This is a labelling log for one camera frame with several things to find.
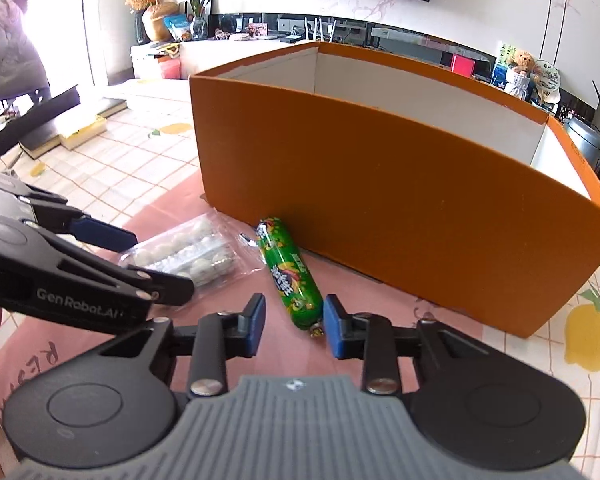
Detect green sausage stick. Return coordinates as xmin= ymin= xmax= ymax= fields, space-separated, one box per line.
xmin=256 ymin=217 xmax=324 ymax=337

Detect white tv cabinet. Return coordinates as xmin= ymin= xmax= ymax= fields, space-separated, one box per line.
xmin=180 ymin=39 xmax=311 ymax=80

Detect yellow tissue pack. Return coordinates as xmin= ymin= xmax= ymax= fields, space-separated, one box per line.
xmin=60 ymin=116 xmax=108 ymax=151

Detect orange cardboard box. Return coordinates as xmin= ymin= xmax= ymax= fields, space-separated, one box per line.
xmin=189 ymin=42 xmax=600 ymax=337

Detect teddy bear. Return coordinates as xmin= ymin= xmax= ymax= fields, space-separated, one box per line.
xmin=505 ymin=49 xmax=535 ymax=101

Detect clear pack white candies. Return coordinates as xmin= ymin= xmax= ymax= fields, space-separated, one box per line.
xmin=119 ymin=211 xmax=265 ymax=294

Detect red box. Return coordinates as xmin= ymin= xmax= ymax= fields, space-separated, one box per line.
xmin=450 ymin=54 xmax=476 ymax=77

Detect silver trash can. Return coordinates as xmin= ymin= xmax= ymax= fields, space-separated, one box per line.
xmin=564 ymin=117 xmax=600 ymax=169

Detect white router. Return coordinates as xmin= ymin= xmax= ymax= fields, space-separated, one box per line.
xmin=299 ymin=16 xmax=338 ymax=42

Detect black book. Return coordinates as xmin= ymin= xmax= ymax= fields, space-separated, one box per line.
xmin=19 ymin=98 xmax=126 ymax=159

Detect dried flower vase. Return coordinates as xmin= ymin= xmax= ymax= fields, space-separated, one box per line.
xmin=124 ymin=0 xmax=178 ymax=46

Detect pink placemat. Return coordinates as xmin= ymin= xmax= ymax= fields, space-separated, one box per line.
xmin=0 ymin=174 xmax=483 ymax=411

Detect lemon checked tablecloth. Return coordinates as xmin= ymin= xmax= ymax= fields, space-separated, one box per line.
xmin=0 ymin=80 xmax=600 ymax=479

